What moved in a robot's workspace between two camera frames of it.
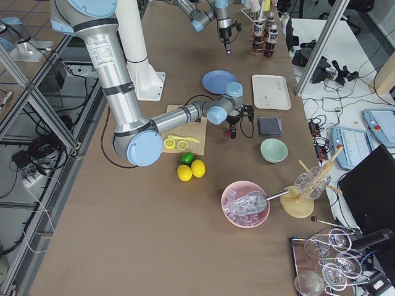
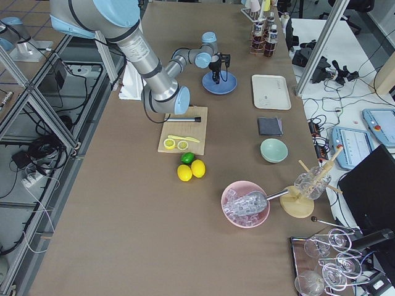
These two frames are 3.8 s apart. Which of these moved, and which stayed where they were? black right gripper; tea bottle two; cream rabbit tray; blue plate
Moved: black right gripper
Stayed: tea bottle two; blue plate; cream rabbit tray
